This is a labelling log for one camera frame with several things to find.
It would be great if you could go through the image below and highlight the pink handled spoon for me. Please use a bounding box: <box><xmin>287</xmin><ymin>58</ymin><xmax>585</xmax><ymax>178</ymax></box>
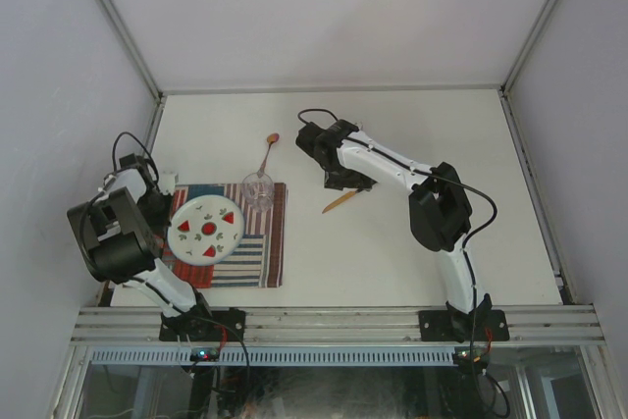
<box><xmin>256</xmin><ymin>132</ymin><xmax>281</xmax><ymax>178</ymax></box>

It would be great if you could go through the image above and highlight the white watermelon pattern plate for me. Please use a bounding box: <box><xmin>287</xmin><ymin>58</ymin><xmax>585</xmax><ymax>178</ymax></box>
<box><xmin>167</xmin><ymin>195</ymin><xmax>245</xmax><ymax>266</ymax></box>

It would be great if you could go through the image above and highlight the gold knife green handle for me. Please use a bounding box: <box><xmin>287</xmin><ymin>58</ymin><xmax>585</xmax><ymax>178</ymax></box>
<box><xmin>322</xmin><ymin>189</ymin><xmax>361</xmax><ymax>214</ymax></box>

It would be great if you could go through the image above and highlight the clear drinking glass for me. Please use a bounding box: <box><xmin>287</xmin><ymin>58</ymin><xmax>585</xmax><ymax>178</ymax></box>
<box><xmin>241</xmin><ymin>172</ymin><xmax>275</xmax><ymax>213</ymax></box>

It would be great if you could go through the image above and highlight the striped patchwork placemat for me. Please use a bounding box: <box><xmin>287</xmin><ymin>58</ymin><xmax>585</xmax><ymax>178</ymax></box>
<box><xmin>162</xmin><ymin>183</ymin><xmax>288</xmax><ymax>289</ymax></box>

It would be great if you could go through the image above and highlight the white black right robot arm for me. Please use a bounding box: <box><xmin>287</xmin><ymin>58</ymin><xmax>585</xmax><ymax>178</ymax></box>
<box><xmin>295</xmin><ymin>120</ymin><xmax>497</xmax><ymax>340</ymax></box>

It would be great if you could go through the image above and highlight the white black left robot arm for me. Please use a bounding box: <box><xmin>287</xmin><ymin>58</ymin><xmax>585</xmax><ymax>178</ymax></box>
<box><xmin>67</xmin><ymin>154</ymin><xmax>220</xmax><ymax>341</ymax></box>

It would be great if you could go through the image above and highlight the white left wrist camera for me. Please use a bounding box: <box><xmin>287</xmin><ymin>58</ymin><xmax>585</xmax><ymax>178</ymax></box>
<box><xmin>158</xmin><ymin>172</ymin><xmax>179</xmax><ymax>195</ymax></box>

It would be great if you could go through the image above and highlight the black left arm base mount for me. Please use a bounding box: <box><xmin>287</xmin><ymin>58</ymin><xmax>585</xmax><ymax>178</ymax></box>
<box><xmin>159</xmin><ymin>308</ymin><xmax>246</xmax><ymax>342</ymax></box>

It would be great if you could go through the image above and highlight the grey slotted cable duct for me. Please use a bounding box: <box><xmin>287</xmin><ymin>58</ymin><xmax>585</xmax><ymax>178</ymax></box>
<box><xmin>90</xmin><ymin>345</ymin><xmax>456</xmax><ymax>367</ymax></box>

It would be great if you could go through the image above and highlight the black right camera cable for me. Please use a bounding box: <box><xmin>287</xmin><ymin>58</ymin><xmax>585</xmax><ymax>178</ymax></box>
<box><xmin>296</xmin><ymin>108</ymin><xmax>499</xmax><ymax>341</ymax></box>

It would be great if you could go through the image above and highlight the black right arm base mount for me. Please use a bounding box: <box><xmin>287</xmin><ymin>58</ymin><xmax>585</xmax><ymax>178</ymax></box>
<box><xmin>418</xmin><ymin>309</ymin><xmax>510</xmax><ymax>343</ymax></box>

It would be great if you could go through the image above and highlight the aluminium front rail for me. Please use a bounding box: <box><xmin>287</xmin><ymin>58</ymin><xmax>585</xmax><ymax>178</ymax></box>
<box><xmin>71</xmin><ymin>305</ymin><xmax>605</xmax><ymax>346</ymax></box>

